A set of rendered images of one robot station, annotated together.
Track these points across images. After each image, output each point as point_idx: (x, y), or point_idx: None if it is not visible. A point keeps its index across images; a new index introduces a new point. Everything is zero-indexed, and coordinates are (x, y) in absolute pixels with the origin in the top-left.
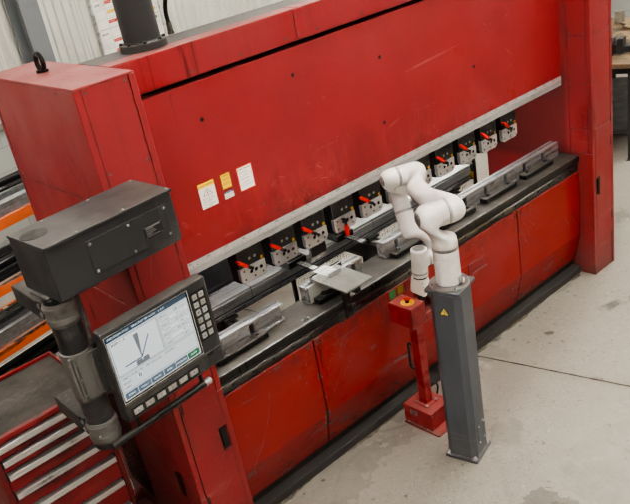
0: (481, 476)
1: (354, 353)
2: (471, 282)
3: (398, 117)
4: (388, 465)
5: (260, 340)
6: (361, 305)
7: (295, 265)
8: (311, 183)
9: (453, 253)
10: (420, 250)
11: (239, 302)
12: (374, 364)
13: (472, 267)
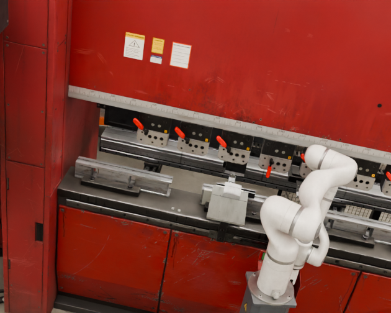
0: None
1: (211, 272)
2: (286, 306)
3: None
4: None
5: (127, 193)
6: (239, 241)
7: None
8: (252, 106)
9: (277, 264)
10: (301, 241)
11: (165, 158)
12: (229, 295)
13: None
